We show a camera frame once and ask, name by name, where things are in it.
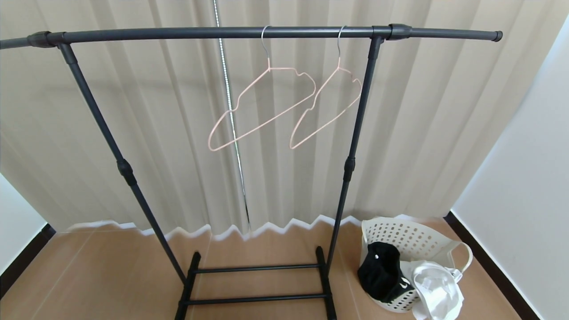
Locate black clothes rack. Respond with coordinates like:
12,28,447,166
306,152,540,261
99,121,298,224
0,24,504,320

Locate white laundry basket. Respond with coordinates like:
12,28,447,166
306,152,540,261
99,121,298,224
358,216,473,314

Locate white printed t-shirt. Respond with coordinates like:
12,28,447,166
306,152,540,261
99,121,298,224
400,260,465,320

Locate pink clothes hanger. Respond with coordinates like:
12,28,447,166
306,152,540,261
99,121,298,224
289,25,363,150
208,25,317,152

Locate black shorts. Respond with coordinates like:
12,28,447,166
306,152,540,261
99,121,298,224
357,241,412,304

